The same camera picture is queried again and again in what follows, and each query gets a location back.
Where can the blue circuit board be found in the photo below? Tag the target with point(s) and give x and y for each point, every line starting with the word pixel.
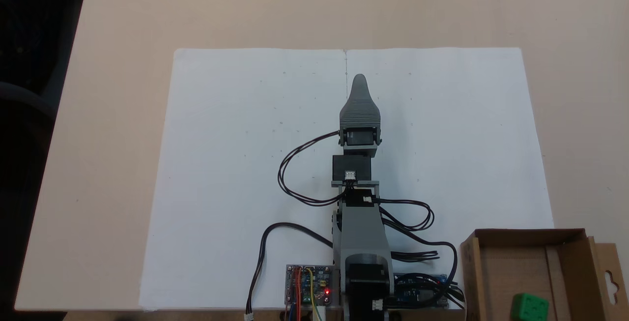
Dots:
pixel 422 291

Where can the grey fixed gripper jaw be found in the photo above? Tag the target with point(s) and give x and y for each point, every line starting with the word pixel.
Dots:
pixel 360 109

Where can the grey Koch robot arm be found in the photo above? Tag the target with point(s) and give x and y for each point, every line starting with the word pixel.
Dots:
pixel 363 232

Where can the green die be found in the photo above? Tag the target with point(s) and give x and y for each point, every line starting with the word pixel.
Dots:
pixel 528 307

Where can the brown cardboard box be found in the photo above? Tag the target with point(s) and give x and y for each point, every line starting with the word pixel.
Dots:
pixel 516 262

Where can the white paper sheet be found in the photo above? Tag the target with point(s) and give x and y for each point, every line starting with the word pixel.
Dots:
pixel 236 163

